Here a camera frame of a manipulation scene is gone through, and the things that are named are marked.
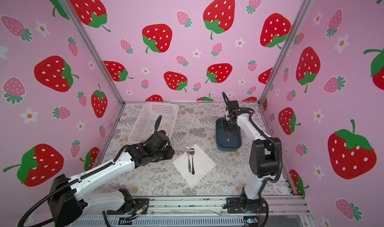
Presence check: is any white plastic mesh basket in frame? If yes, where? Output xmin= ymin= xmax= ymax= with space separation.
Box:
xmin=128 ymin=102 xmax=179 ymax=144

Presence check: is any aluminium corner frame post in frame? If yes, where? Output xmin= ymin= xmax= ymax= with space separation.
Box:
xmin=58 ymin=0 xmax=125 ymax=106

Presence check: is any right aluminium corner post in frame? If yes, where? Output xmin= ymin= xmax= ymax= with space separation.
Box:
xmin=259 ymin=0 xmax=315 ymax=107

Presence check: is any teal plastic utensil tray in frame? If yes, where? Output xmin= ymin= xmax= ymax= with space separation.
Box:
xmin=216 ymin=118 xmax=242 ymax=152

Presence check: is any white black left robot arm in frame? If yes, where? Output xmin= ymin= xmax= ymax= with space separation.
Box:
xmin=17 ymin=116 xmax=175 ymax=227

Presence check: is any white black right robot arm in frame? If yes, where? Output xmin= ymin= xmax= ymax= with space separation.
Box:
xmin=222 ymin=92 xmax=283 ymax=213

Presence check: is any white paper napkin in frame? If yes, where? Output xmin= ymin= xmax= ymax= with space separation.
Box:
xmin=173 ymin=144 xmax=216 ymax=188

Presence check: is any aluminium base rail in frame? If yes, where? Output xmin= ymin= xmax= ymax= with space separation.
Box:
xmin=64 ymin=195 xmax=313 ymax=227

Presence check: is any silver metal spoon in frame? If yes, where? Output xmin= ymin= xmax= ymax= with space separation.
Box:
xmin=189 ymin=148 xmax=195 ymax=175

